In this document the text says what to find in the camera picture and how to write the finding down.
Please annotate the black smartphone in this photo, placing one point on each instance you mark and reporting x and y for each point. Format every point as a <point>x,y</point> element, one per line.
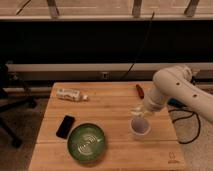
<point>65,127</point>

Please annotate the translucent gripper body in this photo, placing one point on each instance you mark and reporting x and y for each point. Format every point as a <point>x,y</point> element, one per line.
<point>141,111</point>

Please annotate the green glass bowl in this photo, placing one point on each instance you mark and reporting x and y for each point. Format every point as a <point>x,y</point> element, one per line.
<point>86,143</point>

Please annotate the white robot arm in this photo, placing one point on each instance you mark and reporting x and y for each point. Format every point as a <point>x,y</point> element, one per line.
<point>175,82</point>

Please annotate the white plastic bottle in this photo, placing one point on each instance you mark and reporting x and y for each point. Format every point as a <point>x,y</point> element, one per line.
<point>71,94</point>

